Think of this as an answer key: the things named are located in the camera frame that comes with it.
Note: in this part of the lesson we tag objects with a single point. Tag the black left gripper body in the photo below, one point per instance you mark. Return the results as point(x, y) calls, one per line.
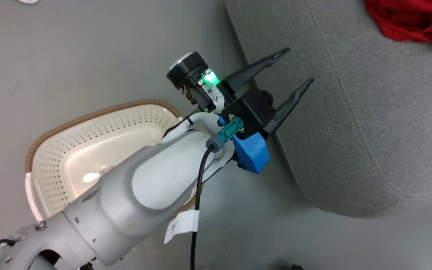
point(188, 73)

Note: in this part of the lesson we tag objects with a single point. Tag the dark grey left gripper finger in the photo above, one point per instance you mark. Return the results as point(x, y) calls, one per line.
point(253, 69)
point(289, 103)

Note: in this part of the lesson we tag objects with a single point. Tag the red and white striped garment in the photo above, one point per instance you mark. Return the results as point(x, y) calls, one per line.
point(407, 22)

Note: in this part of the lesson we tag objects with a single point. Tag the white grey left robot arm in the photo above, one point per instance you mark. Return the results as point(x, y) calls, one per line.
point(156, 176)

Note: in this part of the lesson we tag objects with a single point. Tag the beige perforated laundry basket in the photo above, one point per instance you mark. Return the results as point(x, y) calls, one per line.
point(88, 150)

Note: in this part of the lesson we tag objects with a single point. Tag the grey fabric sofa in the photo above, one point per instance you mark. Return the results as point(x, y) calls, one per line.
point(351, 112)

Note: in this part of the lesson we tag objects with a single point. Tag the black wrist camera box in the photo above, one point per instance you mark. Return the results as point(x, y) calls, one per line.
point(251, 110)

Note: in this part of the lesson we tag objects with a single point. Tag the blue printed camera mount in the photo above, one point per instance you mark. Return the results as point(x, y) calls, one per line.
point(251, 152)

